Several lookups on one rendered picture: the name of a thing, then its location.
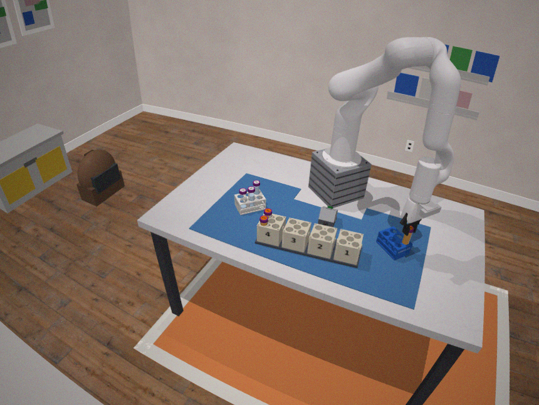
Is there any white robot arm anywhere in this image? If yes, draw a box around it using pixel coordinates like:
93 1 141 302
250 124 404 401
322 37 461 218

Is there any blue flat mat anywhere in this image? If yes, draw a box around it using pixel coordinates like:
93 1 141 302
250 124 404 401
189 174 431 310

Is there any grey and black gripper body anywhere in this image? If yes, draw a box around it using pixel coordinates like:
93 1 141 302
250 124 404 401
401 197 425 223

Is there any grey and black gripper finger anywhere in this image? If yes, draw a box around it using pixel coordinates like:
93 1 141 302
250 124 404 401
411 220 421 233
400 213 411 236

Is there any beige bucket adapter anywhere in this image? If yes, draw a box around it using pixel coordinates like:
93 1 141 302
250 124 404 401
257 214 286 246
333 229 364 265
307 223 337 259
282 218 311 253

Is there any blue tube rack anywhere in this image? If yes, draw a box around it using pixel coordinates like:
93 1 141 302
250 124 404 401
377 226 412 261

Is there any white tube rack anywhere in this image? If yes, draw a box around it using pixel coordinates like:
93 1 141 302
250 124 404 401
234 190 266 215

